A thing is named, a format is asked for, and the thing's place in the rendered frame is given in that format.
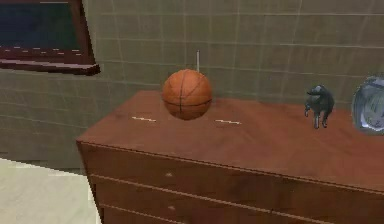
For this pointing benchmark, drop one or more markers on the thin white upright stick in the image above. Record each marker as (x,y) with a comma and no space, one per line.
(198,61)

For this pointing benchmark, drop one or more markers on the brown wooden chest of drawers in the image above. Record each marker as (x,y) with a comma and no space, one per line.
(253,166)

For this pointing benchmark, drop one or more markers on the dark red framed window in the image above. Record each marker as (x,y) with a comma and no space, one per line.
(43,33)

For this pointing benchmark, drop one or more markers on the orange basketball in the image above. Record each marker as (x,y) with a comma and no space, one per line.
(186,94)

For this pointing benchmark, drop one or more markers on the dark grey animal statue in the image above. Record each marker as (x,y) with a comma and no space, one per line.
(320,103)

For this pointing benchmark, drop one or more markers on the thin white strip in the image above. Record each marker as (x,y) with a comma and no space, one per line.
(228,122)
(144,119)

